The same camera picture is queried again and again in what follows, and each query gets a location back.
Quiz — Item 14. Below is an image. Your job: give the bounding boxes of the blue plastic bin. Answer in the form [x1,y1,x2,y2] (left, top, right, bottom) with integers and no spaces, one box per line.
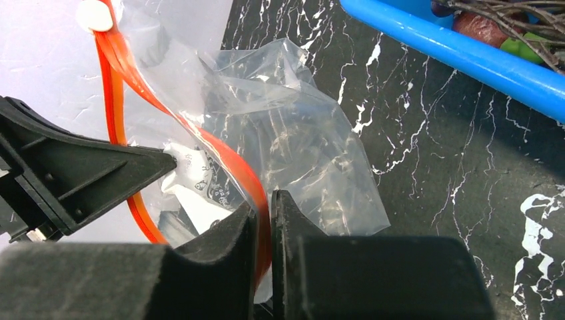
[340,0,564,123]

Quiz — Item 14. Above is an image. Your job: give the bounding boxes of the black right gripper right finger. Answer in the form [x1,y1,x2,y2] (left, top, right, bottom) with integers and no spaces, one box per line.
[271,190,496,319]

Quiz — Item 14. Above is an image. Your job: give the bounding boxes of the dark red grape bunch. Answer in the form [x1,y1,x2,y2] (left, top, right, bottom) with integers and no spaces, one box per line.
[430,1,564,75]

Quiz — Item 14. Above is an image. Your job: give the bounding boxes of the clear zip top bag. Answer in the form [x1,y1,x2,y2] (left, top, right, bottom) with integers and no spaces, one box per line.
[77,1,390,302]

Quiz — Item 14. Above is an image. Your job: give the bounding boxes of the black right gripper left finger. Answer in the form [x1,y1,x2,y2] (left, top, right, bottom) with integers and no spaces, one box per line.
[1,203,257,319]

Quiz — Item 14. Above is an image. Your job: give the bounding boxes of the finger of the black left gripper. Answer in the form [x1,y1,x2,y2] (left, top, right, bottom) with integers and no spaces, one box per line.
[1,97,177,242]

